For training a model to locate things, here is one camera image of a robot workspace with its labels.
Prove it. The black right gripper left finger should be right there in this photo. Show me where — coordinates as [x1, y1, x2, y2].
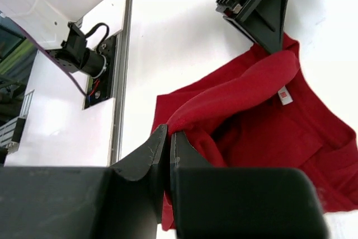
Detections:
[1, 125, 167, 238]

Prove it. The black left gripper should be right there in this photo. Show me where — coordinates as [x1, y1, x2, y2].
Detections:
[216, 0, 288, 54]

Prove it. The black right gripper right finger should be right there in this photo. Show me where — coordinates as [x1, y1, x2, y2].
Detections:
[170, 132, 329, 238]

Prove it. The red t shirt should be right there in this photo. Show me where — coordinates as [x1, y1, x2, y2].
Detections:
[153, 36, 357, 230]

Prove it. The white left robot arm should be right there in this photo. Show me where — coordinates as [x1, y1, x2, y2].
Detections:
[47, 0, 288, 78]

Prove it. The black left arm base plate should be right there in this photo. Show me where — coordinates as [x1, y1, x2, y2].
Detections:
[83, 35, 117, 109]

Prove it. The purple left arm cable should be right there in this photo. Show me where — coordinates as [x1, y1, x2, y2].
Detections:
[8, 16, 87, 99]

